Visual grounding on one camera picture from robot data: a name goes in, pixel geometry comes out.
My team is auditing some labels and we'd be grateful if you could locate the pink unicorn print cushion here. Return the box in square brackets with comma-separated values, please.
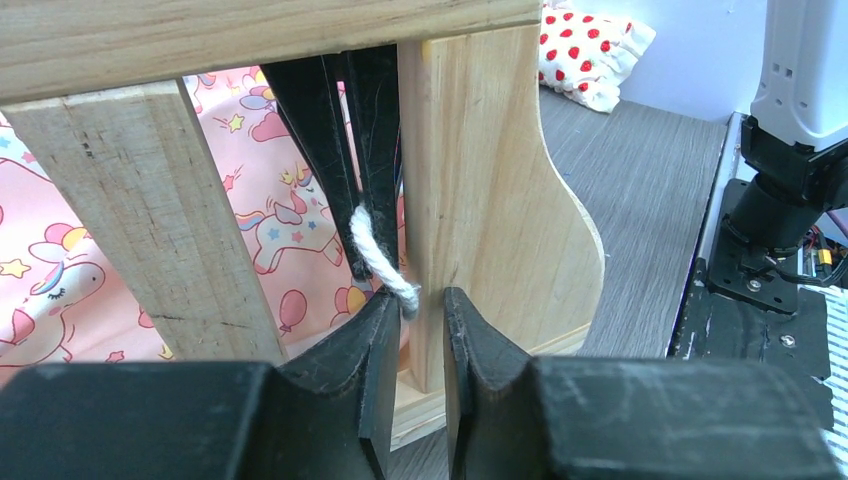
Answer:
[1, 66, 379, 380]

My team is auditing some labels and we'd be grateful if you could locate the white strawberry print pillow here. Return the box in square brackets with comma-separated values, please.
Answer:
[537, 1, 656, 114]

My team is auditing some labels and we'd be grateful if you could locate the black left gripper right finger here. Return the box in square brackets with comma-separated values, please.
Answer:
[443, 287, 841, 479]

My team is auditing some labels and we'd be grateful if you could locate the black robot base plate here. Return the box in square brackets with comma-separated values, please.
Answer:
[667, 178, 848, 432]

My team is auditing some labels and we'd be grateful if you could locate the wooden slatted pet bed frame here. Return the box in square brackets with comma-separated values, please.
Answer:
[1, 1, 605, 447]

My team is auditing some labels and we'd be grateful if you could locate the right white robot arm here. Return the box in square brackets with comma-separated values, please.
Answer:
[261, 1, 847, 295]

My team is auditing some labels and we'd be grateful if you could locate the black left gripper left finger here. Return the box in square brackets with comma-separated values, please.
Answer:
[1, 290, 400, 479]

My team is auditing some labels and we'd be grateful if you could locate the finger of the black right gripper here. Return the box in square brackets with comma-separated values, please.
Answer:
[342, 44, 400, 268]
[260, 54, 371, 280]

